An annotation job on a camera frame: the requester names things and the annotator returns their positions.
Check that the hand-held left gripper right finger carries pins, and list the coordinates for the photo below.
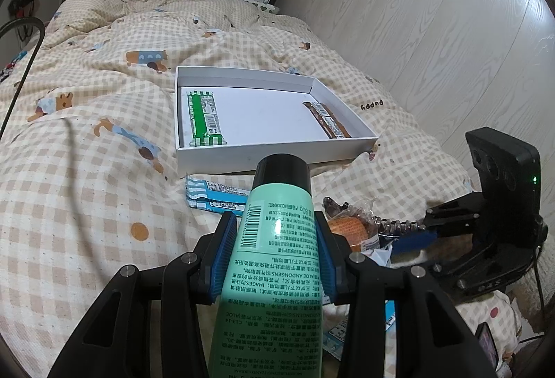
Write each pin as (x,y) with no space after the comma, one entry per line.
(327,256)

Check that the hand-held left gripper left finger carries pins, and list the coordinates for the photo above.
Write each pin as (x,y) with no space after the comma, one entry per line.
(221,256)

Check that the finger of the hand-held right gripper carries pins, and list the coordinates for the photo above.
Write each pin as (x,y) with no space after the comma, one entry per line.
(453,264)
(412,242)

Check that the white cow-print packet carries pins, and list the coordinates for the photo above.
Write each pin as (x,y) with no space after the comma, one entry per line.
(405,260)

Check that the orange bread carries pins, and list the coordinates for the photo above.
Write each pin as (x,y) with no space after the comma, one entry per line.
(347,228)

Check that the green hand cream tube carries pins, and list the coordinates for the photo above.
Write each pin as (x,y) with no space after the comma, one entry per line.
(273,274)

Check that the blue snack packet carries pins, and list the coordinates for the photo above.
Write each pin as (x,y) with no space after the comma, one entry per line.
(340,334)
(212,196)

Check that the brown snack bar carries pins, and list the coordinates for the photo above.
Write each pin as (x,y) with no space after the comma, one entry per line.
(327,120)

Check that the green snack packet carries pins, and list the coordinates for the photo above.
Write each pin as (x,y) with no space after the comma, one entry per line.
(203,115)

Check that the white cardboard box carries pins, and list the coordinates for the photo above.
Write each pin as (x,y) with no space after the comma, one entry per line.
(260,113)

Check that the smartphone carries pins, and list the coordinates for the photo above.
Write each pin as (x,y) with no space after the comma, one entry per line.
(486,345)

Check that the heart print pillow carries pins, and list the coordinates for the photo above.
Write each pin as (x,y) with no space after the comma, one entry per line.
(256,5)

